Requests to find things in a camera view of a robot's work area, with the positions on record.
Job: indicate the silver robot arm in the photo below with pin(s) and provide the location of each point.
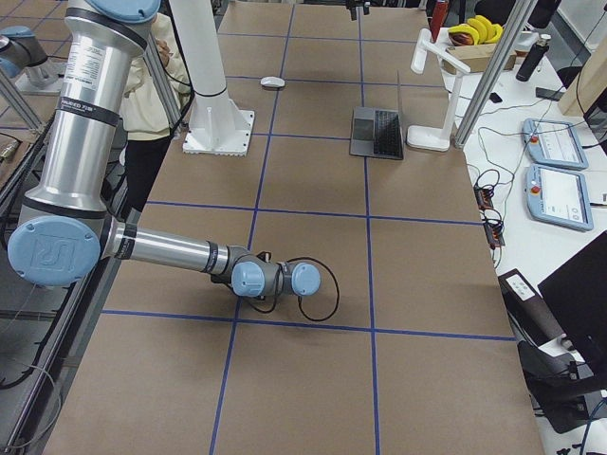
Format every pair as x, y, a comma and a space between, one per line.
64, 228
21, 52

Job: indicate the blue teach pendant near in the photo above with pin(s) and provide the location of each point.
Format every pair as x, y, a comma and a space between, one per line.
558, 197

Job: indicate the blue teach pendant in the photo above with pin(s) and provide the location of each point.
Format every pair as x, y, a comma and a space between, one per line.
558, 197
554, 143

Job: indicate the blue teach pendant far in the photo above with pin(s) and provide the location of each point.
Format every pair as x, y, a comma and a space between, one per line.
554, 143

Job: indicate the black monitor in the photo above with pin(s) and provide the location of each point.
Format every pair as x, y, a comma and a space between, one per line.
575, 294

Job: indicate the small black device on desk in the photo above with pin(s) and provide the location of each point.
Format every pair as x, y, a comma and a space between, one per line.
495, 98

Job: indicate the red cylinder tube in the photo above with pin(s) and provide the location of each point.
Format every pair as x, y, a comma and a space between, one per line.
439, 14

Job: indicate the black water bottle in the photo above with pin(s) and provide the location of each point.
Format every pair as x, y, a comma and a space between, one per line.
533, 58

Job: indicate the white computer mouse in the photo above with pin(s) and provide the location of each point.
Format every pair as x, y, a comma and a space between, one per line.
272, 83

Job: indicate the grey laptop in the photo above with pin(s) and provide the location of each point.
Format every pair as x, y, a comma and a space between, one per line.
378, 133

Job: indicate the brown cardboard box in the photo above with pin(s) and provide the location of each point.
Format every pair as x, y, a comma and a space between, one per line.
476, 57

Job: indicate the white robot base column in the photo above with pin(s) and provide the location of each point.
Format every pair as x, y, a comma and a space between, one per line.
216, 125

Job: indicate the person in cream sweater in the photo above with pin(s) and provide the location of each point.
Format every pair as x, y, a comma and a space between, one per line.
144, 117

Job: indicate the aluminium frame post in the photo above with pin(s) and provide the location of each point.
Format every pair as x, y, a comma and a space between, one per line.
514, 25

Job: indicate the yellow bananas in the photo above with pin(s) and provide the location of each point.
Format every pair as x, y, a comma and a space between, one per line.
478, 30

